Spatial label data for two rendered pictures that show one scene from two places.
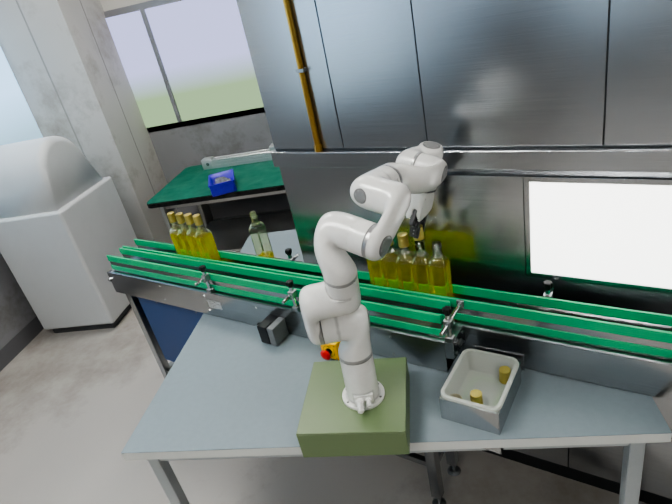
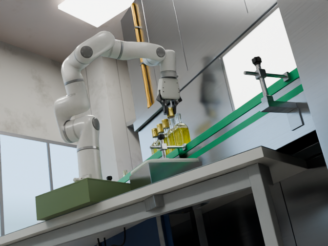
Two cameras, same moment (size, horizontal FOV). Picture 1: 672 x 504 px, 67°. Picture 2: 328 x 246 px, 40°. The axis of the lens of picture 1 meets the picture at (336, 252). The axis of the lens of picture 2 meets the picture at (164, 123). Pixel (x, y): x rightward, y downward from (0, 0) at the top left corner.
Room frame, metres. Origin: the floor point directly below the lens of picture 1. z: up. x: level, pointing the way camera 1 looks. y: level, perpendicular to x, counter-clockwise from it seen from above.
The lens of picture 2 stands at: (-0.42, -0.95, 0.40)
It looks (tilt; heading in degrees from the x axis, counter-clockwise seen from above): 20 degrees up; 21
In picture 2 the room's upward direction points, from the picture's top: 10 degrees counter-clockwise
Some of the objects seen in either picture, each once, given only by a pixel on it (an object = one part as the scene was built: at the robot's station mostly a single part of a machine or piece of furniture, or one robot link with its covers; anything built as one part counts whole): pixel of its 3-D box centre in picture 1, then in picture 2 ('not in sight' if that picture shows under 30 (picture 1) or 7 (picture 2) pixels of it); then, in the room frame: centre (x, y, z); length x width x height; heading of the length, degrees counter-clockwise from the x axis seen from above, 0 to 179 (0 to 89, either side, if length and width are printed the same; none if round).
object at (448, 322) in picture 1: (451, 320); (168, 149); (1.26, -0.30, 0.95); 0.17 x 0.03 x 0.12; 142
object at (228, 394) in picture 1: (380, 299); (188, 217); (1.79, -0.14, 0.73); 1.58 x 1.52 x 0.04; 77
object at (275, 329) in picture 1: (273, 330); not in sight; (1.65, 0.30, 0.79); 0.08 x 0.08 x 0.08; 52
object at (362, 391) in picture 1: (360, 378); (88, 169); (1.13, 0.01, 0.92); 0.16 x 0.13 x 0.15; 177
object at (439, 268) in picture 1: (441, 283); (183, 146); (1.41, -0.31, 0.99); 0.06 x 0.06 x 0.21; 53
